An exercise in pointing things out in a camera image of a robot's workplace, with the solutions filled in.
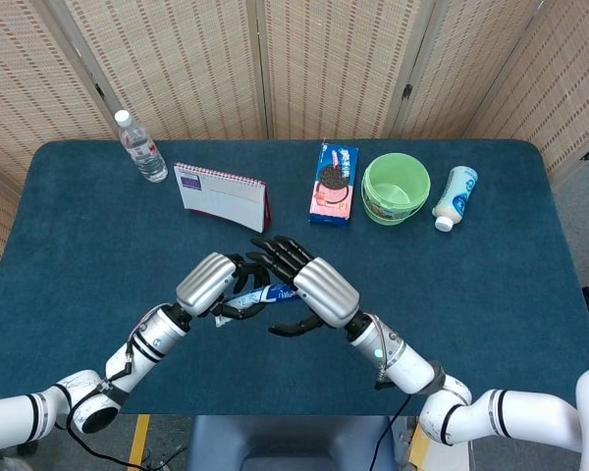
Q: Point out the clear plastic water bottle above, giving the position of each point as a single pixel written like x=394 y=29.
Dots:
x=144 y=152

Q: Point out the blue table cloth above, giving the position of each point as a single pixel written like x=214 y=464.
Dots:
x=294 y=373

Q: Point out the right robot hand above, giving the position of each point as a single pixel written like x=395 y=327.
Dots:
x=326 y=292

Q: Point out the white lotion bottle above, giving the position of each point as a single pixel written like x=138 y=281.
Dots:
x=456 y=196

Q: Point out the blue white toothpaste tube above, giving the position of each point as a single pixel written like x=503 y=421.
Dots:
x=280 y=293

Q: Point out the grey blue robot torso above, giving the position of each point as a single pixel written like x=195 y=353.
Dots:
x=289 y=441

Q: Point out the blue cookie box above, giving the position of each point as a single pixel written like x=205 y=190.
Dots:
x=331 y=191

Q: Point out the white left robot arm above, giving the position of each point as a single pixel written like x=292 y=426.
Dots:
x=157 y=338

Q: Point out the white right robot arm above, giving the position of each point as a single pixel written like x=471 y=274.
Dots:
x=407 y=368

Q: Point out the green plastic bucket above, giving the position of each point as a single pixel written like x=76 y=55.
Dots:
x=395 y=184

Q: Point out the red spiral desk calendar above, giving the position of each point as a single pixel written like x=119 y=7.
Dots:
x=221 y=198

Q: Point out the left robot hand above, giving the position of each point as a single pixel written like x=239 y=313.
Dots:
x=203 y=282

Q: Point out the woven folding screen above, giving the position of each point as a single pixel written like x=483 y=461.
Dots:
x=324 y=64

